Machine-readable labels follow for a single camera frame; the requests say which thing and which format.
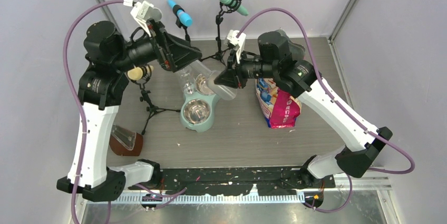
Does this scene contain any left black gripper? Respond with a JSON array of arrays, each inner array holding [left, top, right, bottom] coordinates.
[[113, 18, 202, 72]]

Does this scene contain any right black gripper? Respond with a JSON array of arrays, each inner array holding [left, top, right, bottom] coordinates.
[[216, 47, 277, 89]]

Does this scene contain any clear plastic scoop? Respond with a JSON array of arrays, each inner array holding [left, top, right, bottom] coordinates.
[[190, 60, 237, 101]]

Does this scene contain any colourful cat food bag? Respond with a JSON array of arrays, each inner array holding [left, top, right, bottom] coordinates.
[[256, 79, 302, 129]]

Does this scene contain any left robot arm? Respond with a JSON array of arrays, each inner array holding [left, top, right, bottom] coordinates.
[[56, 21, 202, 202]]

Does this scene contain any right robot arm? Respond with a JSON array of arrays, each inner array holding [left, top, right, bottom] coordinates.
[[214, 30, 392, 187]]

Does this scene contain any green double pet bowl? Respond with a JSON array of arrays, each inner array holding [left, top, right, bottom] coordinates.
[[180, 73, 221, 132]]

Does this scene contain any blue microphone on stand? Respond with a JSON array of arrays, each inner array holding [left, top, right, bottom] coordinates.
[[167, 0, 193, 42]]

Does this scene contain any yellow microphone on tripod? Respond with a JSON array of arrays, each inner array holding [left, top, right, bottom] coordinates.
[[127, 65, 180, 135]]

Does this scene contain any silver round microphone stand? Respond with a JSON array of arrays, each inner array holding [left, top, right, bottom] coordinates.
[[149, 7, 162, 22]]

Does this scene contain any green microphone on tripod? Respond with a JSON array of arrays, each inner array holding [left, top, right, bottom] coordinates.
[[199, 0, 250, 66]]

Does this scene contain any brown metronome box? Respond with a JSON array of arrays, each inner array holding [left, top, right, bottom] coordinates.
[[109, 124, 143, 157]]

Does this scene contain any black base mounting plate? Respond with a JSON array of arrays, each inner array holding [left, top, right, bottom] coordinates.
[[143, 167, 335, 196]]

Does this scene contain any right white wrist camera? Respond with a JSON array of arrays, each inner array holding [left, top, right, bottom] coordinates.
[[226, 30, 247, 64]]

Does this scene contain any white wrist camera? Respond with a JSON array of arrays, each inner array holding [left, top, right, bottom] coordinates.
[[123, 0, 154, 37], [226, 30, 247, 64]]

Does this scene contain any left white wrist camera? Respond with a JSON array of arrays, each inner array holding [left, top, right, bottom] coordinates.
[[123, 0, 154, 37]]

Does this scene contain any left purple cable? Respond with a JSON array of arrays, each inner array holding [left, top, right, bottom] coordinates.
[[63, 0, 188, 224]]

